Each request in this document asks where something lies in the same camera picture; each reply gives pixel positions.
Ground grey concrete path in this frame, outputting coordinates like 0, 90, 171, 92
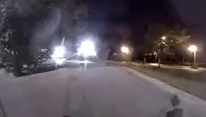
0, 56, 206, 117

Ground street lamp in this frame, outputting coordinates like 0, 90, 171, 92
186, 43, 200, 69
119, 44, 131, 62

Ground large leafy tree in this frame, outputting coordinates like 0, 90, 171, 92
0, 0, 74, 79

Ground pale concrete kerb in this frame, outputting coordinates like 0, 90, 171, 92
121, 64, 206, 117

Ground dark asphalt road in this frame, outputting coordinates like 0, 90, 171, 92
123, 61, 206, 104

